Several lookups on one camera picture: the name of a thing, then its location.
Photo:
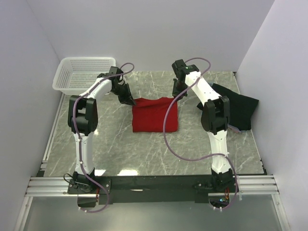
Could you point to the aluminium frame rail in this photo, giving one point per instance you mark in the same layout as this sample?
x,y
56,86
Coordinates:
x,y
57,186

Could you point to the folded black t-shirt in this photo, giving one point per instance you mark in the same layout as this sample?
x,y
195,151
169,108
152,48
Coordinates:
x,y
240,108

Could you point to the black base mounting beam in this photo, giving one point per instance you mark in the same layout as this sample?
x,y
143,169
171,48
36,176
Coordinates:
x,y
146,189

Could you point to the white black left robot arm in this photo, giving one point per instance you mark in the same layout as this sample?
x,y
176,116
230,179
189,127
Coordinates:
x,y
83,121

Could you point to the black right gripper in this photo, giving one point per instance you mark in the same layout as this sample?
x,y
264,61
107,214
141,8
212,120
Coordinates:
x,y
178,84

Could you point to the red t-shirt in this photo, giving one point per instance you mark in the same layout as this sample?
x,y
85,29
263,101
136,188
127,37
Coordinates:
x,y
148,115

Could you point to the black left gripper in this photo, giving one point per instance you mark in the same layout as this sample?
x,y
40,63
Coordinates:
x,y
123,93

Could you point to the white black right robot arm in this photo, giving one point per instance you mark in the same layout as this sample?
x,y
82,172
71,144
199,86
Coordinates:
x,y
221,169

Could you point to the white perforated plastic basket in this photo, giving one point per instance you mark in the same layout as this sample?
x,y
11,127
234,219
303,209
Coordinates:
x,y
75,75

